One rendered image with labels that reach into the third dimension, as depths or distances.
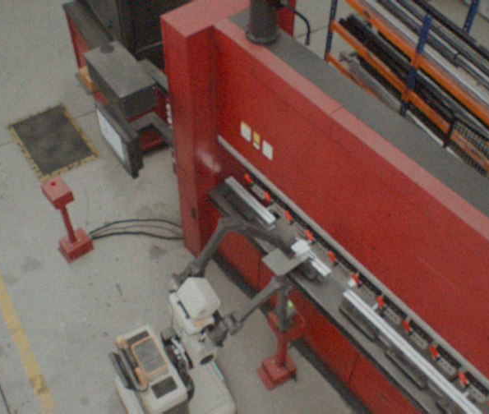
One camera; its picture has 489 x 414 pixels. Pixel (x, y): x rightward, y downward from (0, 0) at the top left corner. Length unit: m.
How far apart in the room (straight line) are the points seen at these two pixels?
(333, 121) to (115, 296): 2.73
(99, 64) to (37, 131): 2.61
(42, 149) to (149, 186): 1.15
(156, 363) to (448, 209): 1.99
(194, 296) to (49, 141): 3.27
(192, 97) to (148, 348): 1.56
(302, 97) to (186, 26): 0.84
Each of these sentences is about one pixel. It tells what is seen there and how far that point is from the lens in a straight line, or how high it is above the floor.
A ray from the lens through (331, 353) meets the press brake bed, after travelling 4.64.
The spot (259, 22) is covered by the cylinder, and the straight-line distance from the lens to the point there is 3.67.
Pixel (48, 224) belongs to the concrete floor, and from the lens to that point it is 5.95.
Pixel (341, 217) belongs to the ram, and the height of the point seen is 1.64.
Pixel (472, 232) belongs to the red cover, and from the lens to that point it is 3.04.
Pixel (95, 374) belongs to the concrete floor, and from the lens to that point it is 5.11.
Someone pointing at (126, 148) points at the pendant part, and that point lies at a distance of 4.26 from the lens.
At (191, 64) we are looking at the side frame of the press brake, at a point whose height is 2.09.
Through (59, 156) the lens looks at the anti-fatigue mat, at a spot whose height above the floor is 0.01.
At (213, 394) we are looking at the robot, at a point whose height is 0.28.
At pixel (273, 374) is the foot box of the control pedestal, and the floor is 0.12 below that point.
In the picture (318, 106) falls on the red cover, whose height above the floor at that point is 2.30.
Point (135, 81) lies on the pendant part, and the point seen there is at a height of 1.95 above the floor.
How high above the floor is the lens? 4.57
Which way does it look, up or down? 51 degrees down
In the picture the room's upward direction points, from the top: 1 degrees clockwise
